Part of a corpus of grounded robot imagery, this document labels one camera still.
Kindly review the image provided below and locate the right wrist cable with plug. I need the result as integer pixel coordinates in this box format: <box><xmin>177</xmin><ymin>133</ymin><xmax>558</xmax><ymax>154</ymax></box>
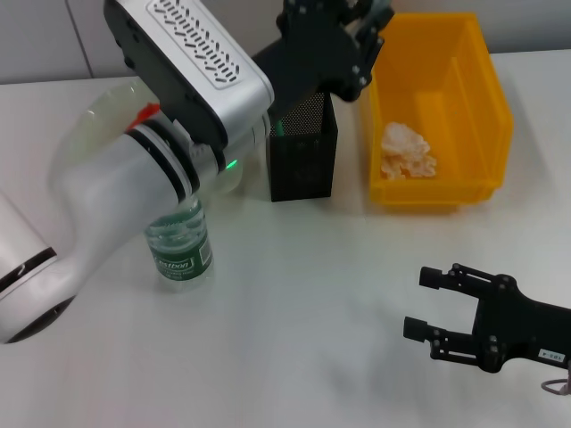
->
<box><xmin>541</xmin><ymin>361</ymin><xmax>571</xmax><ymax>397</ymax></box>

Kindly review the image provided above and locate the pale green glass fruit plate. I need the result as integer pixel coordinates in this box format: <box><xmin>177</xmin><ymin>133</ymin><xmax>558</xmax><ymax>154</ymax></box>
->
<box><xmin>52</xmin><ymin>82</ymin><xmax>245</xmax><ymax>197</ymax></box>

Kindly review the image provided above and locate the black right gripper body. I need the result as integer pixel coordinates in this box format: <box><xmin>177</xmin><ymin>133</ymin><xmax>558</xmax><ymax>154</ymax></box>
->
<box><xmin>470</xmin><ymin>275</ymin><xmax>571</xmax><ymax>375</ymax></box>

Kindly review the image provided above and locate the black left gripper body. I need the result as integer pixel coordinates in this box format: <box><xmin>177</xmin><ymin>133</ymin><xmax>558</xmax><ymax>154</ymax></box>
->
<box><xmin>251</xmin><ymin>8</ymin><xmax>372</xmax><ymax>118</ymax></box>

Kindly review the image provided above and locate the black mesh pen holder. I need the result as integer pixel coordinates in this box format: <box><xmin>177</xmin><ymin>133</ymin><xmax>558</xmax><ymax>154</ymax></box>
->
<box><xmin>266</xmin><ymin>91</ymin><xmax>339</xmax><ymax>202</ymax></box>

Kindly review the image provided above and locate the left wrist camera housing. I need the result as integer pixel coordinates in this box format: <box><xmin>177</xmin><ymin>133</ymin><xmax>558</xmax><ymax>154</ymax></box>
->
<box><xmin>103</xmin><ymin>0</ymin><xmax>275</xmax><ymax>156</ymax></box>

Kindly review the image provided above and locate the white paper ball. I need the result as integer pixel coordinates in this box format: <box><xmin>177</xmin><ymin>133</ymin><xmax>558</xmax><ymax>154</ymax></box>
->
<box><xmin>381</xmin><ymin>122</ymin><xmax>437</xmax><ymax>181</ymax></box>

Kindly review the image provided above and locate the clear green-label water bottle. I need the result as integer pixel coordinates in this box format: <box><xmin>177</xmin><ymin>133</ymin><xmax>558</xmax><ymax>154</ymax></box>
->
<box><xmin>143</xmin><ymin>195</ymin><xmax>216</xmax><ymax>294</ymax></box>

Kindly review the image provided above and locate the orange fruit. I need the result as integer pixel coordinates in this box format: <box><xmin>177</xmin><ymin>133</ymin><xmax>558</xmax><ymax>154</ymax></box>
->
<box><xmin>128</xmin><ymin>102</ymin><xmax>162</xmax><ymax>131</ymax></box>

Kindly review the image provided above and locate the yellow plastic bin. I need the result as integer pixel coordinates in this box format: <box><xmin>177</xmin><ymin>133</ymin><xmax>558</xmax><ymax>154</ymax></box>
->
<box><xmin>358</xmin><ymin>12</ymin><xmax>515</xmax><ymax>210</ymax></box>

